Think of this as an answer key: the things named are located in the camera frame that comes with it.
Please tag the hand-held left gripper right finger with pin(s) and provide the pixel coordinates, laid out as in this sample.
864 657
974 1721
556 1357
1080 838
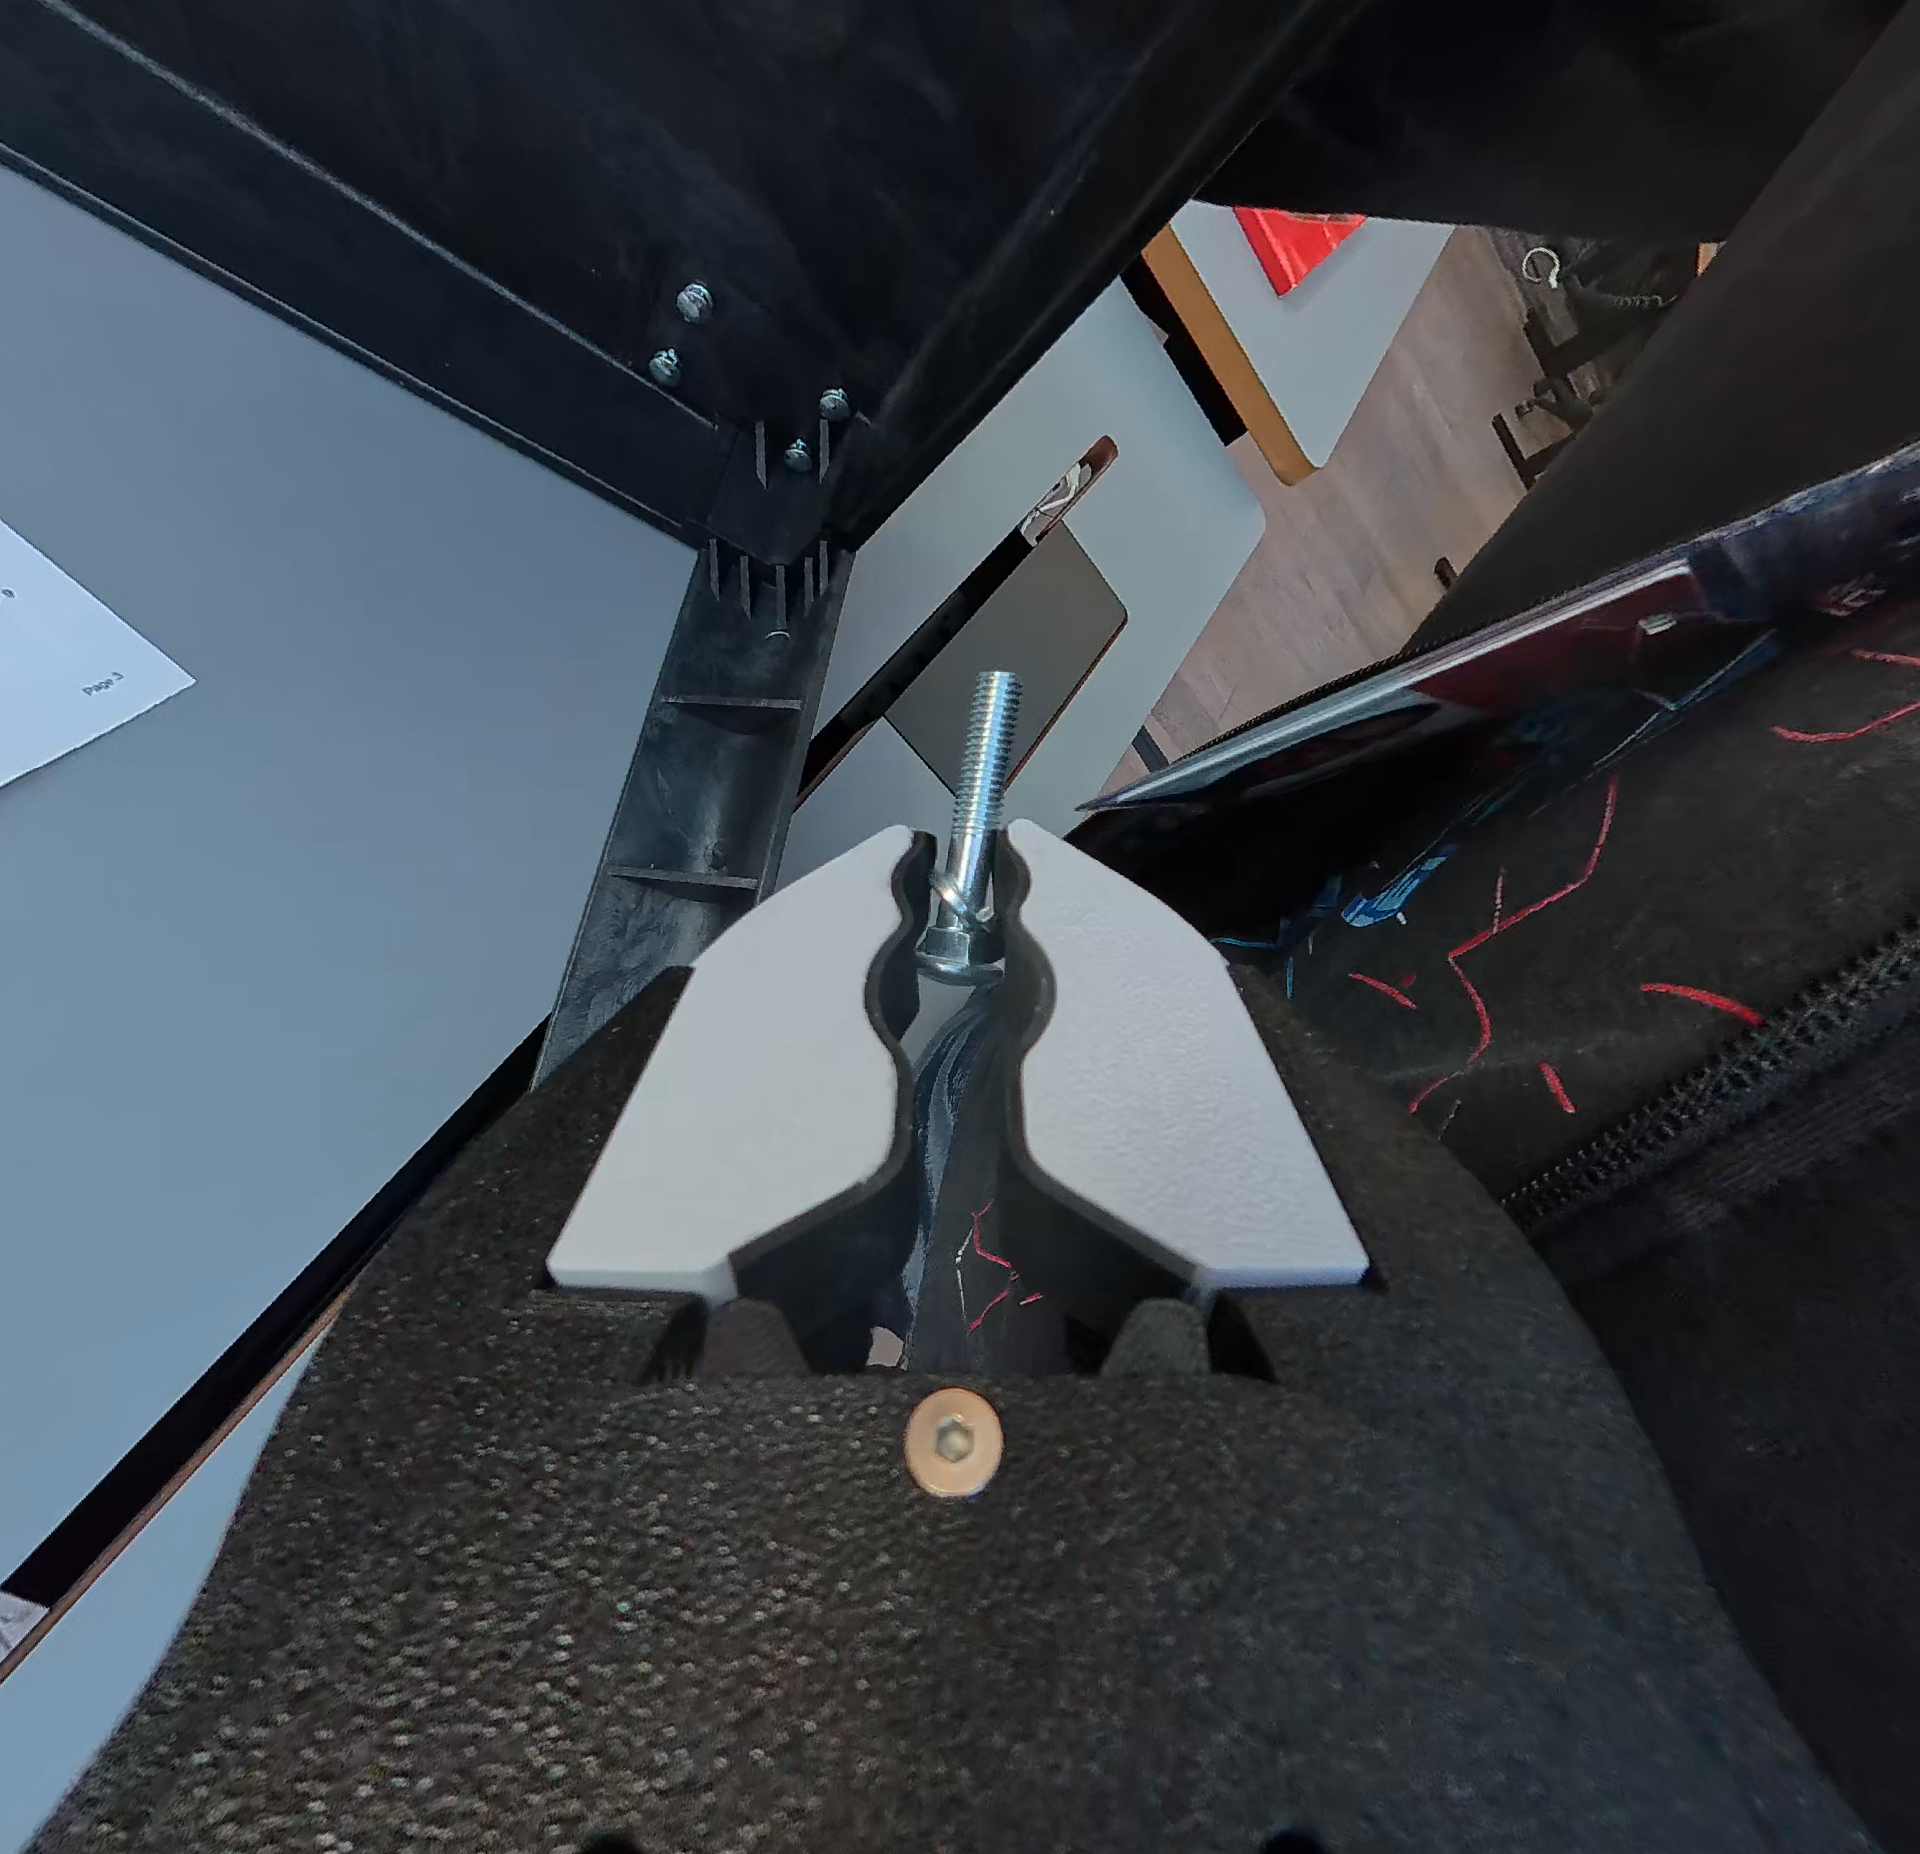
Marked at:
1169 1088

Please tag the black plastic cart leg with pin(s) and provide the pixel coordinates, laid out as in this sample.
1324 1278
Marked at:
705 774

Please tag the grey wooden-edged desk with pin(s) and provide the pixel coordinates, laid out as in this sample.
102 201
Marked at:
1321 370

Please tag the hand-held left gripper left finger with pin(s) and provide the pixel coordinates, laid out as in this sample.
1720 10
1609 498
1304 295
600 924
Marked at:
750 1088

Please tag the black plastic cart tray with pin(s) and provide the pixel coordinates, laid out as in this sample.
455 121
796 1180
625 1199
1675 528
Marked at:
600 114

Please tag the red box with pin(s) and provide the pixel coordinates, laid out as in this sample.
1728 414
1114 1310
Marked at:
1297 251

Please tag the white instruction sheet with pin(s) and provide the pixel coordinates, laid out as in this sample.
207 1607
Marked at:
60 669

